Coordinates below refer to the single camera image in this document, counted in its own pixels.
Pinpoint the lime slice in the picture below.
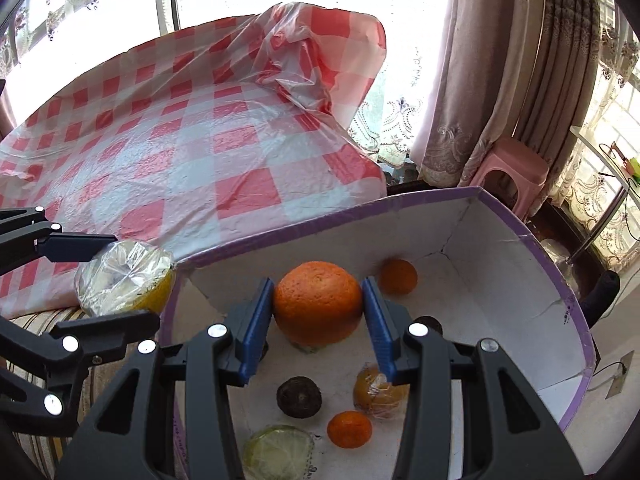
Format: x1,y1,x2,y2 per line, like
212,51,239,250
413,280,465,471
242,425,316,480

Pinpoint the large orange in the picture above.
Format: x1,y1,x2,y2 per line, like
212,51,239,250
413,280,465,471
272,261,364,348

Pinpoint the glass side table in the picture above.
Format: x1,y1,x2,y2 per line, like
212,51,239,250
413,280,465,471
542,125,640,296

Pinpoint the orange half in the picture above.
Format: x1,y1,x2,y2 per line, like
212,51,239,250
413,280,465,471
353,365,411,416

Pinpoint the red white checkered tablecloth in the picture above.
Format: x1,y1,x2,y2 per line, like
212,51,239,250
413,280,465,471
0,2,388,321

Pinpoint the pink plastic stool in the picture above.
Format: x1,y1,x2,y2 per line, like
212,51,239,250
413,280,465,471
467,136,551,221

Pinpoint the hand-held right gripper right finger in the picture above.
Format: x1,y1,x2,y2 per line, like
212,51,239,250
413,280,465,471
361,276,586,480

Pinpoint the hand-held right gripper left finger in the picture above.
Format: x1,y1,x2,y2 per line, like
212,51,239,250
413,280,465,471
55,276,276,480

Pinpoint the purple cardboard box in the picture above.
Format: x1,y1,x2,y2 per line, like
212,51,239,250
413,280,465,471
160,186,598,480

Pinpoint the pink brown heavy curtain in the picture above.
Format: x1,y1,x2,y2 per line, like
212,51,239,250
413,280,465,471
415,0,601,191

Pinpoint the large dark wrinkled fruit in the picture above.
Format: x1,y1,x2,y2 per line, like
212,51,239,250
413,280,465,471
276,376,323,418

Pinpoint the small tangerine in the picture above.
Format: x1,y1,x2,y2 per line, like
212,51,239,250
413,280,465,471
378,258,419,296
327,410,373,449

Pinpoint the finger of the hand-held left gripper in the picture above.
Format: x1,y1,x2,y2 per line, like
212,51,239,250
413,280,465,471
0,310,161,436
0,206,119,276

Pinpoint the lemon half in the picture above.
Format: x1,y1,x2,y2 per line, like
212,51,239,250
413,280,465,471
74,240,177,317

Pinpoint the small dark wrinkled fruit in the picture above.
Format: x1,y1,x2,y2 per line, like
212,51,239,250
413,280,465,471
414,315,444,338

